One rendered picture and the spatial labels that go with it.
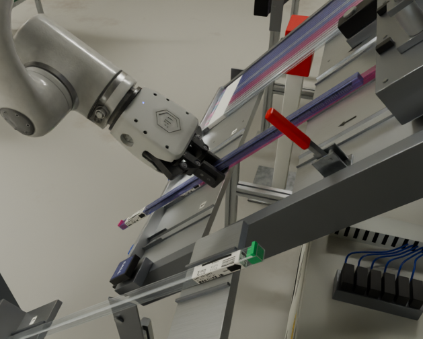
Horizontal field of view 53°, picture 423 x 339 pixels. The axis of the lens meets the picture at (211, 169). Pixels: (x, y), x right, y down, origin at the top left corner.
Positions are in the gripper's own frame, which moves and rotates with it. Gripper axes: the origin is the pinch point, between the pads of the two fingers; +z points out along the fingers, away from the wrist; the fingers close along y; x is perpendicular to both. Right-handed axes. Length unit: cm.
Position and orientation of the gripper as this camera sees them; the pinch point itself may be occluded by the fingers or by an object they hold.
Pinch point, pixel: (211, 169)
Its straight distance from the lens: 63.1
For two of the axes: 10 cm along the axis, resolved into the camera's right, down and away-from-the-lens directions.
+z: 8.0, 5.7, 1.9
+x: -5.2, 5.2, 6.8
